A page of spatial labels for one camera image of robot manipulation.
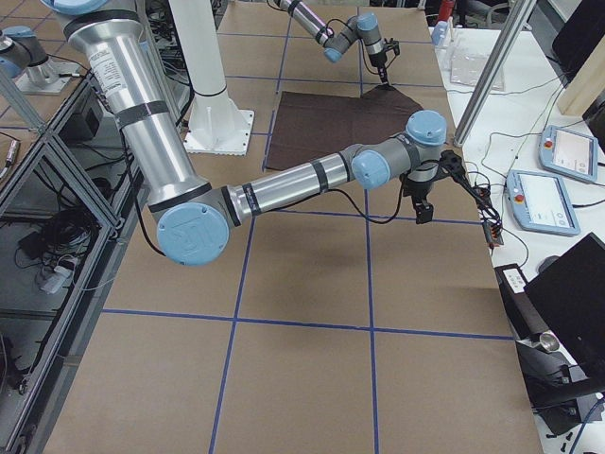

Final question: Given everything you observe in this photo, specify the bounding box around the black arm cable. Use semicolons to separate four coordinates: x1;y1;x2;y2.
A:
133;174;497;259

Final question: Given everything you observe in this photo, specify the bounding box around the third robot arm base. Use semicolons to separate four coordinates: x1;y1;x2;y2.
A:
1;26;78;95

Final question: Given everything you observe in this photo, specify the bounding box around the orange black connector block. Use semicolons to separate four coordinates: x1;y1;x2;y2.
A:
474;185;504;251

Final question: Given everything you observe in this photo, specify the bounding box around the brown t-shirt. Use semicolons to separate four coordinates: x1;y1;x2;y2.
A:
266;86;423;170

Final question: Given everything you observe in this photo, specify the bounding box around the aluminium frame post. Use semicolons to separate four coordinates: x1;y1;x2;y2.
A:
453;0;537;148

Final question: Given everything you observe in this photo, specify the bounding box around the clear plastic bag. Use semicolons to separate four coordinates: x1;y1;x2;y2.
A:
435;44;491;87

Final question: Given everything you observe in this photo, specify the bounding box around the black monitor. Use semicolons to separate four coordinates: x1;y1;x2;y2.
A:
525;233;604;376

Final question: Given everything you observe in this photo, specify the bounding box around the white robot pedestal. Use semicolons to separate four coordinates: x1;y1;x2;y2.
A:
166;0;255;157

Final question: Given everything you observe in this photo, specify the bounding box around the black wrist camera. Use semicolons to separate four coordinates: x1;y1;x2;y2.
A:
383;38;401;58
440;149;466;182

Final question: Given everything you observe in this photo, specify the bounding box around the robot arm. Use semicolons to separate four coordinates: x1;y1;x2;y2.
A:
49;1;447;266
267;0;401;91

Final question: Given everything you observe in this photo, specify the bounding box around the metal cup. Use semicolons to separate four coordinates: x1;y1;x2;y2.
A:
536;331;561;354

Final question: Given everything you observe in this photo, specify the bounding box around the black box white label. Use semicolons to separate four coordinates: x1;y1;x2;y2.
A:
494;264;527;294

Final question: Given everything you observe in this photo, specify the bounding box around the near teach pendant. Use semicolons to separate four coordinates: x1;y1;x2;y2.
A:
506;170;580;236

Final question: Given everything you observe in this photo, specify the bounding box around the teach pendant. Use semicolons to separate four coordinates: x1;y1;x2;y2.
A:
506;170;580;236
538;126;598;183

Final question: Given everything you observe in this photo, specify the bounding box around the far teach pendant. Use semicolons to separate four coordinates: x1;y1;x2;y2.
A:
538;126;598;183

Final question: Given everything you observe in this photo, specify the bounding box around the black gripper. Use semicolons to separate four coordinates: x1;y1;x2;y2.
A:
400;175;435;223
369;51;391;89

